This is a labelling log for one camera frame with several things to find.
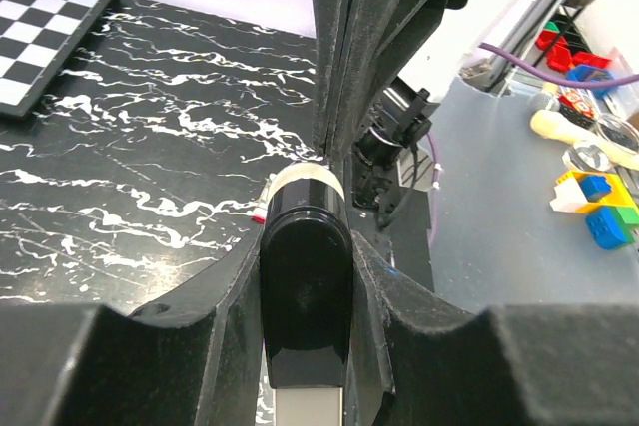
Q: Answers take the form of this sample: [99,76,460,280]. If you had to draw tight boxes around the red blue parts bins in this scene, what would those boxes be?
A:
[535,22,613,82]

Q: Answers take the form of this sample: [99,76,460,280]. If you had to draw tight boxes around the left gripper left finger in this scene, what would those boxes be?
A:
[1,226,262,425]

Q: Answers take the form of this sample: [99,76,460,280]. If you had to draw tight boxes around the colourful toy brick pile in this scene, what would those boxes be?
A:
[549,170,638,250]

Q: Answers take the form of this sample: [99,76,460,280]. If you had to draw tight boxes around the red white staple box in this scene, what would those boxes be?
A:
[252,174,276,224]

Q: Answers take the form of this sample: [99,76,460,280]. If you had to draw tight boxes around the checkered chess board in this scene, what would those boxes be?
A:
[1,0,113,119]

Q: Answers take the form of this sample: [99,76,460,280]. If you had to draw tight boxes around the black stapler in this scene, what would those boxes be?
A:
[259,163,354,425]

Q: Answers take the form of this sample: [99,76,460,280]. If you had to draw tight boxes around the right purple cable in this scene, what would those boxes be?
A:
[426,41,639,247]

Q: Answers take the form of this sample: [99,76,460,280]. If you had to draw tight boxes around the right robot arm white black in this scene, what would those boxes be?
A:
[313,0,468,199]

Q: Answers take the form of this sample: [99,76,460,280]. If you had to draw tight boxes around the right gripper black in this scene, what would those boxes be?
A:
[313,0,468,157]

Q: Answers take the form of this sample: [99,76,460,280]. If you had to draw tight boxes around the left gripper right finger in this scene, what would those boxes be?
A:
[349,234,638,425]

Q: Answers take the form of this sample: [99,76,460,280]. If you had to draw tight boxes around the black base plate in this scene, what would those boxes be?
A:
[348,146,435,292]

